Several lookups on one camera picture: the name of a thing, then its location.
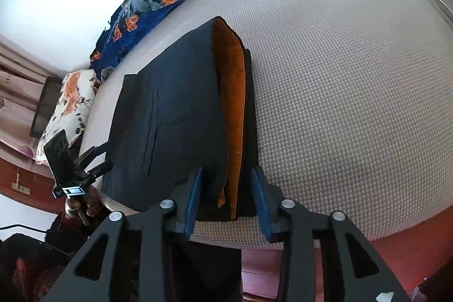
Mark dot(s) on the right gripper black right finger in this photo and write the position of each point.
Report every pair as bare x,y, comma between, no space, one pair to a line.
352,270

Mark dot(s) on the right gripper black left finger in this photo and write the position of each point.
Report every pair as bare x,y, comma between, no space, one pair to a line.
130,249

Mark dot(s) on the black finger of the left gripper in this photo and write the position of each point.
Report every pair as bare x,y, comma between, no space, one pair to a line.
83,161
98,171

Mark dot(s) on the black pants with orange lining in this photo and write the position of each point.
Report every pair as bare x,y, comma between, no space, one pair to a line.
191,108

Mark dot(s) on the left hand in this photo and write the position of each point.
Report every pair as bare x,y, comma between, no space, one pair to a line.
91,205

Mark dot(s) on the white orange floral pillow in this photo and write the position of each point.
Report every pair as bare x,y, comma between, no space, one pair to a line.
72,110

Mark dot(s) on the dark wooden headboard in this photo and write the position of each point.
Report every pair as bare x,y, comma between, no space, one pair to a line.
46,106

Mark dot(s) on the pink curtain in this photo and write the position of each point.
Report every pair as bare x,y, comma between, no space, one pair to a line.
22,83

